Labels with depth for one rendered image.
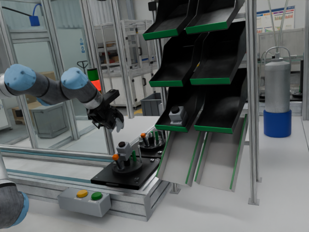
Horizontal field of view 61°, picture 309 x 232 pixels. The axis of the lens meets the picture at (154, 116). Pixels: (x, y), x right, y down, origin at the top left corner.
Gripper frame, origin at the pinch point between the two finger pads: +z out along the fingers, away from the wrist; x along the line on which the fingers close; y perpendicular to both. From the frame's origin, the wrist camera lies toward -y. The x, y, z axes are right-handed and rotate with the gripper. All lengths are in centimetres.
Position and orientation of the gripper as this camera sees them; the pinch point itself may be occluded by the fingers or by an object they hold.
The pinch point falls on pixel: (121, 125)
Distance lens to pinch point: 113.8
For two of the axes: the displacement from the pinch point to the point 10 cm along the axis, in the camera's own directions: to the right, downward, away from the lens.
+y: -2.4, 8.4, -4.9
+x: 9.0, 0.0, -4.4
